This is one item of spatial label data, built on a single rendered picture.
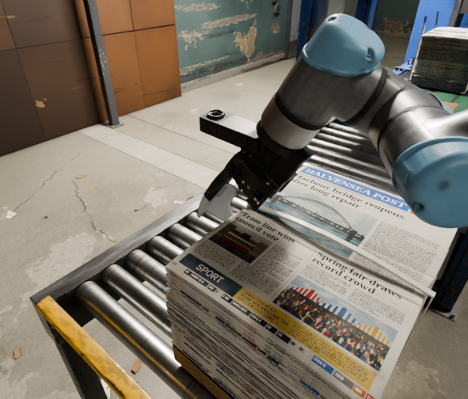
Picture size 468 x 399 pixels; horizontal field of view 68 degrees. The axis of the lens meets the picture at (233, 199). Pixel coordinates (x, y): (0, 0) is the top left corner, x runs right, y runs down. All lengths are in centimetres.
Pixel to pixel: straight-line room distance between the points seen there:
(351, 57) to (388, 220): 29
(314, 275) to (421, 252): 17
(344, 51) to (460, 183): 17
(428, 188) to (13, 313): 190
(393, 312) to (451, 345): 142
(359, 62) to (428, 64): 188
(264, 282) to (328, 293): 8
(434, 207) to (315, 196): 32
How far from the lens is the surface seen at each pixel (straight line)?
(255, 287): 44
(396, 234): 58
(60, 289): 84
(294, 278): 46
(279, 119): 44
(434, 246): 58
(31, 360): 180
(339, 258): 51
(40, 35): 357
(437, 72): 227
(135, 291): 78
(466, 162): 31
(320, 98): 41
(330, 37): 40
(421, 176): 31
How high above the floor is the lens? 136
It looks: 34 degrees down
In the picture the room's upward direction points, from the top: straight up
